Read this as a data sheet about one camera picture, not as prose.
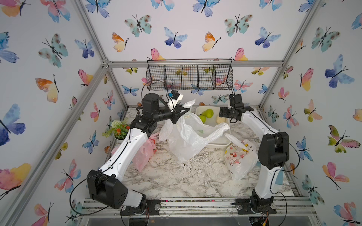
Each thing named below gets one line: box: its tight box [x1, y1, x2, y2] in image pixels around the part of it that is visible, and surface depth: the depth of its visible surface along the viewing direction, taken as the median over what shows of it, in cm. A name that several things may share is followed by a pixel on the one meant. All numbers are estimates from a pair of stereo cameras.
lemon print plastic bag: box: [158, 99, 231, 163], surface depth 72 cm
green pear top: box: [201, 108, 214, 119], surface depth 113 cm
